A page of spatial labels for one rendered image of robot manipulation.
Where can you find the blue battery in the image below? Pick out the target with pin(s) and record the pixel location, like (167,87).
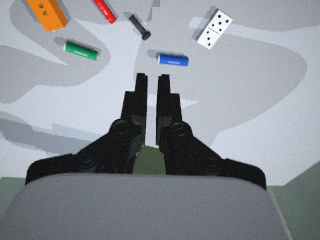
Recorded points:
(172,60)

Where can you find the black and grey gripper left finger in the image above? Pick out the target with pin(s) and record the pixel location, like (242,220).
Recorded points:
(114,152)

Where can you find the green battery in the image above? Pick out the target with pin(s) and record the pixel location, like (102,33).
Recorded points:
(80,50)

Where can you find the red battery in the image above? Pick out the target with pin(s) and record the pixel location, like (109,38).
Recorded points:
(105,10)

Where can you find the black bolt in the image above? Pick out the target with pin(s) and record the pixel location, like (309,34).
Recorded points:
(146,34)

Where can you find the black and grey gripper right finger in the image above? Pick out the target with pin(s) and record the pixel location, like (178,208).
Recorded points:
(184,154)

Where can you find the orange block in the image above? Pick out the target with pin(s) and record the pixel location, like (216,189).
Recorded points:
(49,14)

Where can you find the white domino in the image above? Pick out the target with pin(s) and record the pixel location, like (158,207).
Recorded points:
(214,28)

